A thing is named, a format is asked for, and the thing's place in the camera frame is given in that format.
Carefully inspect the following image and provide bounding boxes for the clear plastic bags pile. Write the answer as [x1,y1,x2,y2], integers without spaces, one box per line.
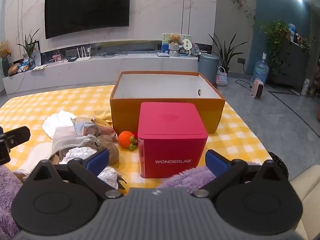
[52,127,97,159]

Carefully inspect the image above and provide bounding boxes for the long-leaf potted plant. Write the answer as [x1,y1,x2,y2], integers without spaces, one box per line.
[208,32,244,74]

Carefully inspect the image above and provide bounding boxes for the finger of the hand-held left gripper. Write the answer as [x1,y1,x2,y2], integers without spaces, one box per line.
[0,126,31,145]

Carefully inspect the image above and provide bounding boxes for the black picture frame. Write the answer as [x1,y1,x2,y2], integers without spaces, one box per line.
[32,40,42,65]

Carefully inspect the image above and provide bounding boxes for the white wrapped pot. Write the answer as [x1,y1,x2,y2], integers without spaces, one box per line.
[169,44,181,57]

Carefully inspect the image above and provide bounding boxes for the red cube box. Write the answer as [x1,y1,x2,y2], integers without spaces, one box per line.
[137,102,209,179]

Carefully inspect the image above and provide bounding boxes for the woven pastel basket bag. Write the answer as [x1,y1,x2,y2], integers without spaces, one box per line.
[216,66,228,87]

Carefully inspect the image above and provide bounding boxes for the blue water jug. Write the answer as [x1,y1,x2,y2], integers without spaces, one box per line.
[252,52,270,83]

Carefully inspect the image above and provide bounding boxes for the black cables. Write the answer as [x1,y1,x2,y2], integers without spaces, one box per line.
[97,44,128,55]

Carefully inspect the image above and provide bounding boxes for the ivy plant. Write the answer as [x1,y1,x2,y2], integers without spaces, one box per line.
[260,20,290,75]

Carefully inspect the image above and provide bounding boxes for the black flat television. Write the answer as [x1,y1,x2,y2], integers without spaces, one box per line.
[44,0,131,40]

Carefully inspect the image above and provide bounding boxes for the beige sofa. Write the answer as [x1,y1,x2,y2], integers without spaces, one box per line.
[287,165,320,240]

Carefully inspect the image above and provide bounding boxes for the black floor cable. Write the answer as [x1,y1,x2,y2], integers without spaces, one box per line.
[235,79,253,89]

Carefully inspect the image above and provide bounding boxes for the green plant in glass vase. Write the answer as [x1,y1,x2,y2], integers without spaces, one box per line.
[17,28,42,69]

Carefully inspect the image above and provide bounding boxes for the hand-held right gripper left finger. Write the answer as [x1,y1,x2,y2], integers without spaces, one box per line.
[24,149,124,199]

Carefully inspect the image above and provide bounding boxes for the white router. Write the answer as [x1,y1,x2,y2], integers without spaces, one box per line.
[75,45,92,62]

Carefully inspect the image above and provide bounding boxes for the grey trash can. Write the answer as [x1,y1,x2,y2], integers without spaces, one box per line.
[198,53,220,84]

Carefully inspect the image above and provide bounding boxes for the brown plush toy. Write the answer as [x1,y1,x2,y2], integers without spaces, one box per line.
[50,134,119,166]

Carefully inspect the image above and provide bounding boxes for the yellow cloth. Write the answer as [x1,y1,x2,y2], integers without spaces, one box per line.
[94,109,113,124]

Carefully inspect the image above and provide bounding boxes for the pink space heater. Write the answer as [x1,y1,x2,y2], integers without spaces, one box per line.
[251,78,265,100]

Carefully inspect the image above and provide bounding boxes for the white round hand fan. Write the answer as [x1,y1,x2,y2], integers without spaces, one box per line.
[181,38,193,53]

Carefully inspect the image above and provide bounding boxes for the orange crochet fruit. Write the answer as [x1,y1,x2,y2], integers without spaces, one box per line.
[118,131,138,150]

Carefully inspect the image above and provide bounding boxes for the clear plastic packet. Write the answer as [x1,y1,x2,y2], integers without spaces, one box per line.
[71,116,117,138]

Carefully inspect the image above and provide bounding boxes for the dried flowers in vase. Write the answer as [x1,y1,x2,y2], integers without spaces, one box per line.
[0,41,12,78]

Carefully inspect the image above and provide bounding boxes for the white marble television console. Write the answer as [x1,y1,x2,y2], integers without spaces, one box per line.
[2,55,200,95]

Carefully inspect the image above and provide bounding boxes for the white foam sheet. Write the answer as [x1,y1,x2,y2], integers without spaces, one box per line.
[12,142,54,174]

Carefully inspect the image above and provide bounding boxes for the black fuzzy cushion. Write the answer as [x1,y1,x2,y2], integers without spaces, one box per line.
[269,151,289,180]

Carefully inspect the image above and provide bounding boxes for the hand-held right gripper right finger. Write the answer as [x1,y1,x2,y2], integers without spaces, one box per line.
[191,149,290,198]

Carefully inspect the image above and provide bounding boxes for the purple fluffy rug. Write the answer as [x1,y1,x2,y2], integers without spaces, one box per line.
[0,161,265,239]

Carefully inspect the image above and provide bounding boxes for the white paper towel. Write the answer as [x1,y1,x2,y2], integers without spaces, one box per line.
[42,110,77,139]

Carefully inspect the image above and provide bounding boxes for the orange cardboard box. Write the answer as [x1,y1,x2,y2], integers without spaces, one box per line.
[110,71,226,134]

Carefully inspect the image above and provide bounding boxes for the brown teddy bear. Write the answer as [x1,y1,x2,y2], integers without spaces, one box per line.
[167,34,182,46]

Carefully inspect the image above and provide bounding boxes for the white plastic bag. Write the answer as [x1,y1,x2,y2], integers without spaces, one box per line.
[60,147,120,190]

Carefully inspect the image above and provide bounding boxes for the dark grey cabinet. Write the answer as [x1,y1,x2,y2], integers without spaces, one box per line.
[269,39,310,93]

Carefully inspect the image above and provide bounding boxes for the green picture card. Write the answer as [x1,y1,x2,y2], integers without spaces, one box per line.
[162,33,192,53]

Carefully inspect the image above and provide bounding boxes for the yellow checkered mat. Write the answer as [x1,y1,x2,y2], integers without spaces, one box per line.
[0,84,273,198]

